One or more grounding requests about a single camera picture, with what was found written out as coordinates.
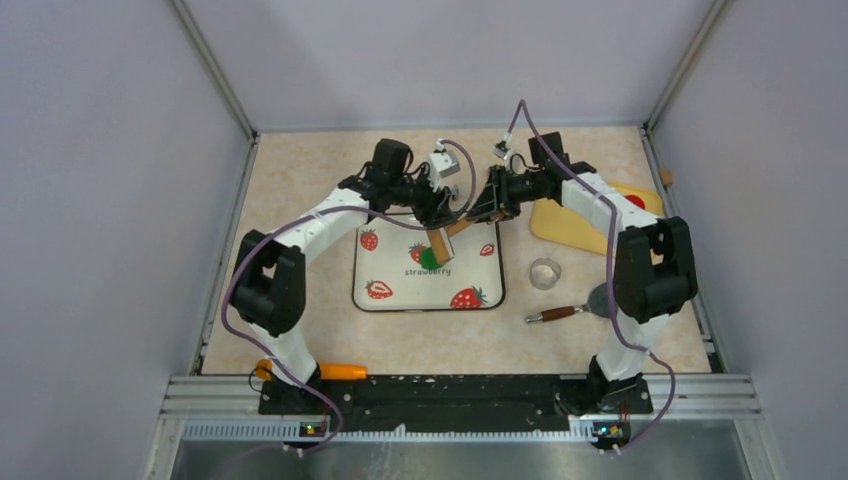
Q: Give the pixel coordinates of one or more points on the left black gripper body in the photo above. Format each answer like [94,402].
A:
[419,195]

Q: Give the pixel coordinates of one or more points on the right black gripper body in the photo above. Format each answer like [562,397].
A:
[524,189]

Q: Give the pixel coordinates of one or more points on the wooden rolling pin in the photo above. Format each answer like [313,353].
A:
[440,239]

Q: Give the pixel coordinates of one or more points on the green dough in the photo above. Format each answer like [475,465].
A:
[428,260]

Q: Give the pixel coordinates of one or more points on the white strawberry tray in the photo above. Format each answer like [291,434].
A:
[395,270]

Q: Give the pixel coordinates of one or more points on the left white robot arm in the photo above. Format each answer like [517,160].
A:
[268,286]

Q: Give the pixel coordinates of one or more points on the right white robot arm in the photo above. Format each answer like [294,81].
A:
[650,262]

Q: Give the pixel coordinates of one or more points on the red dough disc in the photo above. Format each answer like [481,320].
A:
[636,200]

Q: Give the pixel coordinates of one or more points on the yellow cutting board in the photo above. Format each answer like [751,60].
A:
[551,222]

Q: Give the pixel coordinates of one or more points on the small wooden block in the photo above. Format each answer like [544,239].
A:
[666,177]

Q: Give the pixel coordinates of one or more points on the orange marker pen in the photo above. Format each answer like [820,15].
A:
[328,371]

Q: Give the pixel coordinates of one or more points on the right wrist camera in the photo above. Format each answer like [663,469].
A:
[503,149]

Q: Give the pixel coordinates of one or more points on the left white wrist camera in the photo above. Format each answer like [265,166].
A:
[442,164]

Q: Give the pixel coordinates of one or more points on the wooden handled scraper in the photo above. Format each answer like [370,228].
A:
[595,304]

